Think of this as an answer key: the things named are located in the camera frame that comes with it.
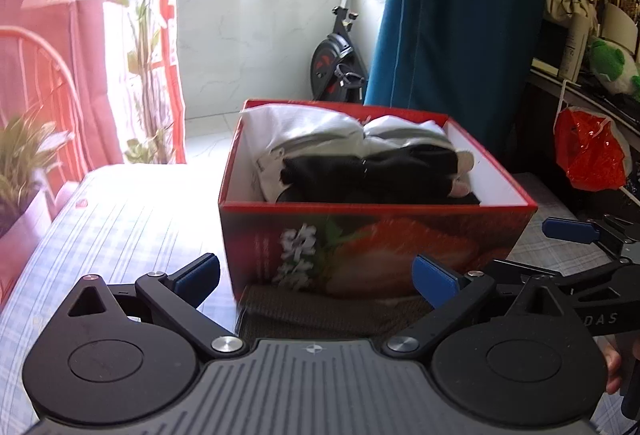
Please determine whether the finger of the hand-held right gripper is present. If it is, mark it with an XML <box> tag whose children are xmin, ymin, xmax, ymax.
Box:
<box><xmin>481</xmin><ymin>259</ymin><xmax>576</xmax><ymax>288</ymax></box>
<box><xmin>541</xmin><ymin>214</ymin><xmax>640</xmax><ymax>261</ymax></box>

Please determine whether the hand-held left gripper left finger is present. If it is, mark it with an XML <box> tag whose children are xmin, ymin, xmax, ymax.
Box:
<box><xmin>37</xmin><ymin>254</ymin><xmax>246</xmax><ymax>357</ymax></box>

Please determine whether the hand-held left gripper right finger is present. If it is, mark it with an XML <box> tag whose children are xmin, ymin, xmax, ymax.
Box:
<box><xmin>382</xmin><ymin>254</ymin><xmax>598</xmax><ymax>357</ymax></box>

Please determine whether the red cardboard box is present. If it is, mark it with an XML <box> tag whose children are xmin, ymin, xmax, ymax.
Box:
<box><xmin>218</xmin><ymin>98</ymin><xmax>539</xmax><ymax>301</ymax></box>

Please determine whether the person's right hand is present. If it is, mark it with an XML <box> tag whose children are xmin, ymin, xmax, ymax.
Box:
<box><xmin>604</xmin><ymin>349</ymin><xmax>625</xmax><ymax>397</ymax></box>

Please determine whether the plaid bed sheet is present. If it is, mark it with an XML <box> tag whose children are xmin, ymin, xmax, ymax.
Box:
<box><xmin>0</xmin><ymin>162</ymin><xmax>621</xmax><ymax>416</ymax></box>

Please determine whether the red plastic bag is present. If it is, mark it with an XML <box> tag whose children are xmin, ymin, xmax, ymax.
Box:
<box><xmin>554</xmin><ymin>106</ymin><xmax>633</xmax><ymax>192</ymax></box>

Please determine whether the black cloth beige tip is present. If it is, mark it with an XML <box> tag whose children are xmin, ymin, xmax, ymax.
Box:
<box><xmin>277</xmin><ymin>146</ymin><xmax>476</xmax><ymax>206</ymax></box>

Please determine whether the black desk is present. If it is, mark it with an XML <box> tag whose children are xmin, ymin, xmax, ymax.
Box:
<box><xmin>530</xmin><ymin>60</ymin><xmax>640</xmax><ymax>136</ymax></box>

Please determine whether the white grey striped cloth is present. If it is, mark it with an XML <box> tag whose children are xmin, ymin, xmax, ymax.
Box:
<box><xmin>362</xmin><ymin>114</ymin><xmax>451</xmax><ymax>151</ymax></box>

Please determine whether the green white plush toy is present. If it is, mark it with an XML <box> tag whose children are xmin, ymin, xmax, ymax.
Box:
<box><xmin>587</xmin><ymin>36</ymin><xmax>640</xmax><ymax>96</ymax></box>

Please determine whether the white spray bottle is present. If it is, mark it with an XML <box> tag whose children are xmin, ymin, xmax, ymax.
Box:
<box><xmin>559</xmin><ymin>12</ymin><xmax>591</xmax><ymax>81</ymax></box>

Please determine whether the white brush holder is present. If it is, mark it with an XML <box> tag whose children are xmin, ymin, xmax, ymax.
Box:
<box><xmin>600</xmin><ymin>5</ymin><xmax>640</xmax><ymax>47</ymax></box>

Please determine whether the teal curtain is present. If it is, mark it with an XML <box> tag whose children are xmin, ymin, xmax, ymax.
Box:
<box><xmin>362</xmin><ymin>0</ymin><xmax>553</xmax><ymax>176</ymax></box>

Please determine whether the pink printed backdrop cloth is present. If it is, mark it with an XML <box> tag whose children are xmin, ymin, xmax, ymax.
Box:
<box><xmin>0</xmin><ymin>0</ymin><xmax>188</xmax><ymax>311</ymax></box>

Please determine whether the black exercise bike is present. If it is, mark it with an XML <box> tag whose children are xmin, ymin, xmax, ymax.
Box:
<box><xmin>309</xmin><ymin>0</ymin><xmax>391</xmax><ymax>105</ymax></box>

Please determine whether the beige drawstring bag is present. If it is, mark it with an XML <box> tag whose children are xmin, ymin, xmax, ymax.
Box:
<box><xmin>545</xmin><ymin>0</ymin><xmax>601</xmax><ymax>36</ymax></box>

